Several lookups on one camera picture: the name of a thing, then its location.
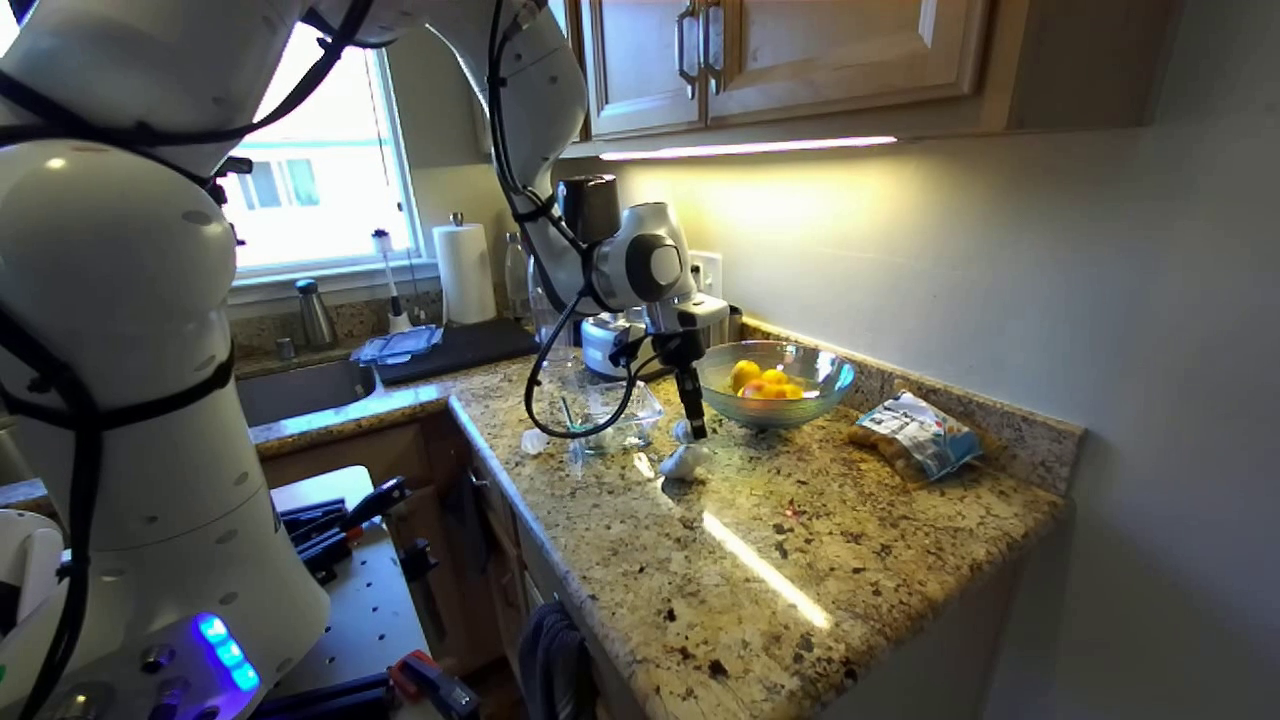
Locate dark hanging towel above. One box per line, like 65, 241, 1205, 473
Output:
519, 599, 595, 720

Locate paper towel roll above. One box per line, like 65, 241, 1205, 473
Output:
433, 225, 496, 322

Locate yellow lemon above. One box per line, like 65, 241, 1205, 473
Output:
729, 359, 763, 392

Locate snack bag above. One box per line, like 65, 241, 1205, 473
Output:
858, 392, 981, 478

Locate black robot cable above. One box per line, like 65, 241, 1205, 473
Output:
485, 0, 671, 443

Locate black drying mat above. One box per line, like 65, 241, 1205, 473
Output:
349, 321, 537, 384

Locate round glass fruit bowl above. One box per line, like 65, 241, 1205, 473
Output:
696, 341, 858, 426

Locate dish brush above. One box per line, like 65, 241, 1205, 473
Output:
374, 227, 411, 333

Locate garlic skin piece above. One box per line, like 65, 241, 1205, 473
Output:
519, 426, 552, 454

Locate wooden upper cabinets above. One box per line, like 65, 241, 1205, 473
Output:
568, 0, 1180, 158

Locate square glass bowl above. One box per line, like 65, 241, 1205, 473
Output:
552, 374, 665, 462

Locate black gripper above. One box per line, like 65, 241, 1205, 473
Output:
614, 295, 729, 422

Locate white wall outlet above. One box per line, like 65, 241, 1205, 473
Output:
694, 252, 725, 295

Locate orange fruit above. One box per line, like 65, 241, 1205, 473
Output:
737, 373, 806, 405

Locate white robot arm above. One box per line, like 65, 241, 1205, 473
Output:
0, 0, 700, 720

